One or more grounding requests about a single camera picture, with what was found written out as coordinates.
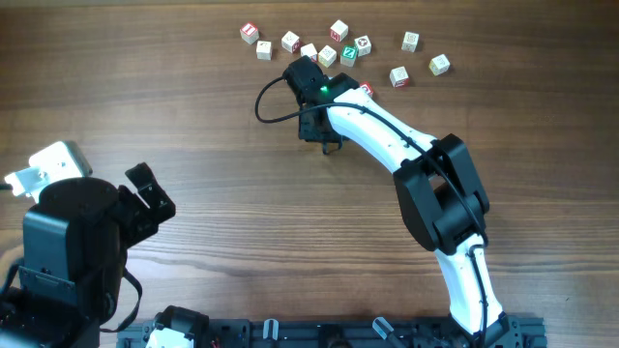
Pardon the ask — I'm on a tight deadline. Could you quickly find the red U letter block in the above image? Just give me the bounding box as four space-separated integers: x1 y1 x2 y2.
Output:
360 81 374 98

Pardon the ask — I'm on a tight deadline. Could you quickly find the plain white wooden block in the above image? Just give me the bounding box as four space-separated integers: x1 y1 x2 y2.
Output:
256 41 272 61

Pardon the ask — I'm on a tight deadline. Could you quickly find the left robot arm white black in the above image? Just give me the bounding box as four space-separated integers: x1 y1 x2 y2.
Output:
1 163 175 347

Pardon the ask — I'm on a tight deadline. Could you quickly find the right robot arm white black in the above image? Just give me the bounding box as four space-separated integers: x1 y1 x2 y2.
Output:
282 57 504 347

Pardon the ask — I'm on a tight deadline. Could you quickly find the white block yellow side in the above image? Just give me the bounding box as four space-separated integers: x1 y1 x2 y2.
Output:
318 45 338 68

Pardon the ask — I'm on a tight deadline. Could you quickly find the white block red A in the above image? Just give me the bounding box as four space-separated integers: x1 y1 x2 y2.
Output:
300 43 318 63

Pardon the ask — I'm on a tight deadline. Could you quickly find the green Z letter block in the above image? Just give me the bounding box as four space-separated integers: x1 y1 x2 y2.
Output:
339 45 358 67

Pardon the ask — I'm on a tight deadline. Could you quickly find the white block red side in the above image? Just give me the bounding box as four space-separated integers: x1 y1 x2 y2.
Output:
280 31 301 53

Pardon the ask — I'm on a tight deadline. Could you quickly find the white block dark picture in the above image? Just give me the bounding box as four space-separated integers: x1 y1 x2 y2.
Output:
354 35 371 57

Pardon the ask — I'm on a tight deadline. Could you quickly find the white block red bottom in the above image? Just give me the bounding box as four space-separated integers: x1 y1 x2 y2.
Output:
389 66 410 88

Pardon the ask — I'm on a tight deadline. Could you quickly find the red M letter block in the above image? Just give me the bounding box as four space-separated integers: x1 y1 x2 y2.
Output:
330 19 349 43

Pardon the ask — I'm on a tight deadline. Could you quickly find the red I letter block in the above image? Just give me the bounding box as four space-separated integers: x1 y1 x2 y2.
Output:
240 22 259 44

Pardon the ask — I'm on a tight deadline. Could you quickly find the white block tan picture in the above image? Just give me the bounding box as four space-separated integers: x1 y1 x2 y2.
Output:
401 32 420 52

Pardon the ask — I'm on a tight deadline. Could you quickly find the yellow edged white block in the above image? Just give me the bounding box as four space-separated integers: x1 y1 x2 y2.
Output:
428 54 451 76

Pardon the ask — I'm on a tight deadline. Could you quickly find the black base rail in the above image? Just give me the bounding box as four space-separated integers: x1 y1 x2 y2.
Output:
115 316 547 348

